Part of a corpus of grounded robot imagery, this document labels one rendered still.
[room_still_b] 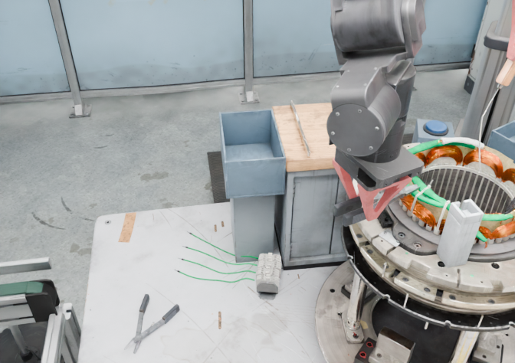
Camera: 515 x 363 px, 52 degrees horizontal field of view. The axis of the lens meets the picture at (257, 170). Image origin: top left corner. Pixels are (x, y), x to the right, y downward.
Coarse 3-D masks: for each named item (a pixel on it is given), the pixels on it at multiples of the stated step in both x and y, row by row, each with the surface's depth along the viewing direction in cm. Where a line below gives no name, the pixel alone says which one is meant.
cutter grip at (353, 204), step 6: (354, 198) 66; (336, 204) 66; (342, 204) 66; (348, 204) 66; (354, 204) 66; (360, 204) 67; (336, 210) 65; (342, 210) 66; (348, 210) 66; (354, 210) 67; (336, 216) 66
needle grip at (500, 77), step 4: (508, 60) 64; (512, 60) 64; (504, 64) 65; (508, 64) 64; (512, 64) 64; (504, 68) 64; (508, 68) 64; (512, 68) 64; (500, 72) 65; (504, 72) 65; (508, 72) 64; (512, 72) 64; (500, 76) 65; (504, 76) 65; (508, 76) 64; (512, 76) 64; (500, 80) 65; (504, 80) 65; (508, 80) 65; (504, 84) 65; (508, 84) 65
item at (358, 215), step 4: (360, 208) 65; (352, 212) 64; (356, 212) 64; (360, 212) 64; (344, 216) 64; (348, 216) 64; (352, 216) 64; (356, 216) 64; (360, 216) 65; (364, 216) 65; (344, 220) 64; (348, 220) 64; (352, 220) 64; (356, 220) 65; (360, 220) 65; (344, 224) 65; (348, 224) 65
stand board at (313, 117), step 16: (288, 112) 104; (304, 112) 104; (320, 112) 104; (288, 128) 99; (304, 128) 99; (320, 128) 99; (288, 144) 95; (320, 144) 95; (288, 160) 91; (304, 160) 91; (320, 160) 92
